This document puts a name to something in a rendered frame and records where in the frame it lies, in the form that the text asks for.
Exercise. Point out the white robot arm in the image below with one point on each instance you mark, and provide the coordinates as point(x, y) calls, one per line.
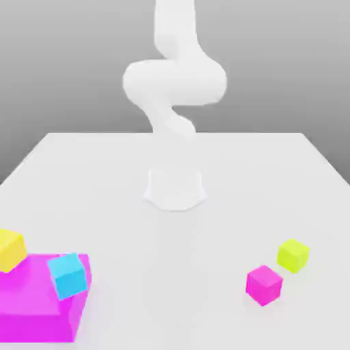
point(175, 82)

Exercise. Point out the small magenta cube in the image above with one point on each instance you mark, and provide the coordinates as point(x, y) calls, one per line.
point(264, 285)

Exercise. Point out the small lime cube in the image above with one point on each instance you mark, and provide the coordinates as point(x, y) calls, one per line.
point(293, 255)

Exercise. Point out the small cyan cube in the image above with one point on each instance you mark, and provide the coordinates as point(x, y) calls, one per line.
point(68, 276)

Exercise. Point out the small yellow cube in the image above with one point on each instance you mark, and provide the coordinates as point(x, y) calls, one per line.
point(9, 250)

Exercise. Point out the large magenta box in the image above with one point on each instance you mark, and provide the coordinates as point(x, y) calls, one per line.
point(30, 306)

